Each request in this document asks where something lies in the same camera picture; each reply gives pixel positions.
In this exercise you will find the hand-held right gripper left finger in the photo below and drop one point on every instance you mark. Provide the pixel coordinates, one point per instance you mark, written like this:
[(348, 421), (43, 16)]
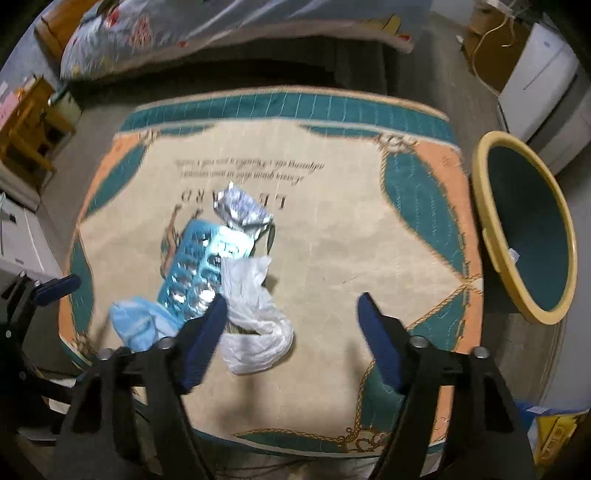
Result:
[(203, 341)]

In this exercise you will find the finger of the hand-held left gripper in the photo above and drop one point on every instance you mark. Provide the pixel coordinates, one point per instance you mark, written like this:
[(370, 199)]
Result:
[(57, 288)]

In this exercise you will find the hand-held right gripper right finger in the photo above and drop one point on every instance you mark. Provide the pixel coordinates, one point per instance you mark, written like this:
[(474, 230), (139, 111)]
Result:
[(381, 341)]

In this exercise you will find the translucent white plastic bag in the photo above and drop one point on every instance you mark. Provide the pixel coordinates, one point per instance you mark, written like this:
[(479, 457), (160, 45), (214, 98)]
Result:
[(254, 318)]

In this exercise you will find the light blue face mask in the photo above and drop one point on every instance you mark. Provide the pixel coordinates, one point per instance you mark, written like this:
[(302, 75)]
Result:
[(138, 323)]

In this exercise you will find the yellow rimmed teal trash bin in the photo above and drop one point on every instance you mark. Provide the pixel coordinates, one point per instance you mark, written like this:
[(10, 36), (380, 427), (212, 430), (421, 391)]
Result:
[(531, 221)]

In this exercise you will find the white drawer cabinet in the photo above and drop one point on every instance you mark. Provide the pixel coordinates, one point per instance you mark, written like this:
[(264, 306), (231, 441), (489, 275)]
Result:
[(23, 244)]

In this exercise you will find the teal blister pack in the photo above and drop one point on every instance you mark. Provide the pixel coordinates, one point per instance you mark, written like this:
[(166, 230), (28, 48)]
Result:
[(194, 272)]

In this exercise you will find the teal and orange patterned rug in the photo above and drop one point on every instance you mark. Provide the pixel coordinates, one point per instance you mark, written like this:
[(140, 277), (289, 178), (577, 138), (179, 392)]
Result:
[(332, 230)]

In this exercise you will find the crumpled silver blister pack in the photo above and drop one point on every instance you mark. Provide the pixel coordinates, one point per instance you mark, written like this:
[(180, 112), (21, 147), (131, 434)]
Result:
[(240, 207)]

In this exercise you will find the white paper scrap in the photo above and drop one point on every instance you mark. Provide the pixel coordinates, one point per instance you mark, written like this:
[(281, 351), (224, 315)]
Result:
[(514, 254)]

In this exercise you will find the wooden chair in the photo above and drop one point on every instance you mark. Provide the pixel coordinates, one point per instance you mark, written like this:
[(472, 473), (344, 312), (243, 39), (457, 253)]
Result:
[(27, 120)]

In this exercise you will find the pink box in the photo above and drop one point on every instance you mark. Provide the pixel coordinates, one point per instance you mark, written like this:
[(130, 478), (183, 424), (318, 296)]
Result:
[(4, 104)]

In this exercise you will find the wooden headboard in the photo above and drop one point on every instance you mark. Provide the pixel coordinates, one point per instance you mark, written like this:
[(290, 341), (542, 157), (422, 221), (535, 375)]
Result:
[(55, 23)]

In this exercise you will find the grey bed skirt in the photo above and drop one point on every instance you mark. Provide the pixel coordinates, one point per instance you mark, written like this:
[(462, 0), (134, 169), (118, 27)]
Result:
[(323, 69)]

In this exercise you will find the light blue printed blanket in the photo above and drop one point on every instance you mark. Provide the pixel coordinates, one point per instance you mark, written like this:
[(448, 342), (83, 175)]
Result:
[(207, 27)]

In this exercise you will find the white air purifier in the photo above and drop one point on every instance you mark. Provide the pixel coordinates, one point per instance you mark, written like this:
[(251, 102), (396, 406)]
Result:
[(535, 83)]

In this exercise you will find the wooden cabinet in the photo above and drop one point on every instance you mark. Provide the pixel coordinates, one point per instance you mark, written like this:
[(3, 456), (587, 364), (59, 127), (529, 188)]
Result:
[(498, 60)]

